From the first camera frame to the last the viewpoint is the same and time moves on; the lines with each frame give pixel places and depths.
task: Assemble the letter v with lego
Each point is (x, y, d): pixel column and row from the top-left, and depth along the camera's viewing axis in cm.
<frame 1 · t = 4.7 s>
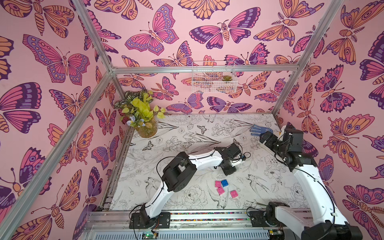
left hand: (232, 169, 90), fingers open
right hand: (268, 137, 78), fingers open
pink lego brick upper: (218, 183, 85), point 2 cm above the table
blue lego brick: (224, 183, 86), point 2 cm above the table
pink lego brick middle: (220, 190, 83), point 2 cm above the table
pink lego brick right: (233, 193, 82), point 2 cm above the table
potted green plant: (135, 110, 94), point 23 cm above the table
blue work glove: (256, 130, 112), on the table

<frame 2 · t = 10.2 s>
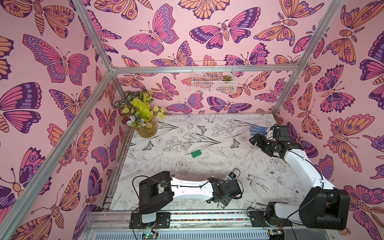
left hand: (226, 193, 79), fingers open
right hand: (257, 142, 85), fingers open
green lego brick: (196, 153, 99), point 2 cm above the table
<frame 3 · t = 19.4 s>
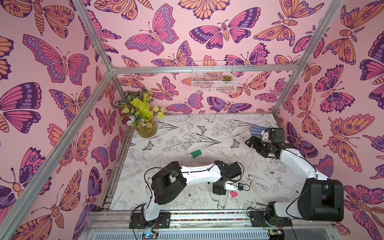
left hand: (221, 187, 83), fingers open
right hand: (252, 144, 88), fingers open
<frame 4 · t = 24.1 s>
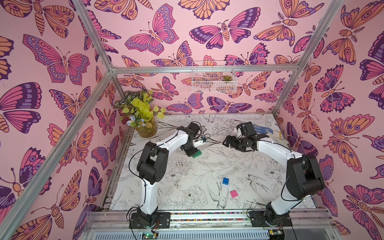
left hand: (192, 150, 96), fingers open
right hand: (229, 143, 92), fingers open
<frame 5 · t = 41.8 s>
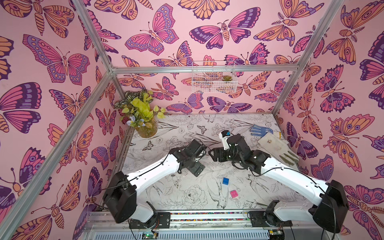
left hand: (195, 162, 83), fingers open
right hand: (215, 151, 79), fingers open
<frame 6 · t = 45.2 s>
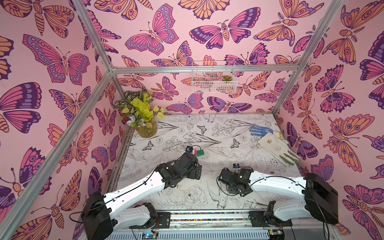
left hand: (195, 166, 79), fingers open
right hand: (234, 188, 82), fingers open
